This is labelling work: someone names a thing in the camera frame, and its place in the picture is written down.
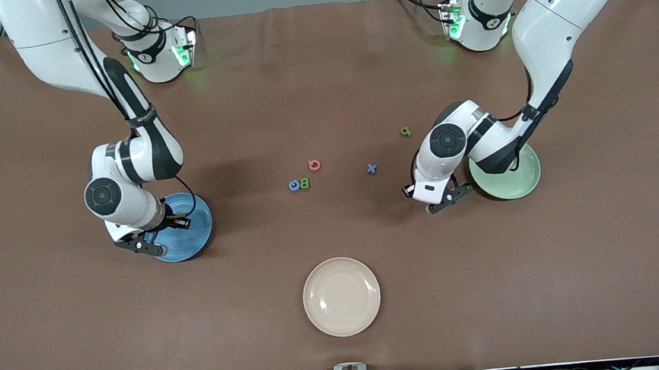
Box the blue plate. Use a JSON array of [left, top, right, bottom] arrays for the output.
[[149, 189, 217, 265]]

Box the green plate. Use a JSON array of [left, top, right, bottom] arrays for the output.
[[468, 143, 544, 203]]

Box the beige plate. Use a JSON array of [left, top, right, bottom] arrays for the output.
[[299, 254, 385, 341]]

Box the brown table cover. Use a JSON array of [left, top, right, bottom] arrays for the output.
[[0, 0, 659, 370]]

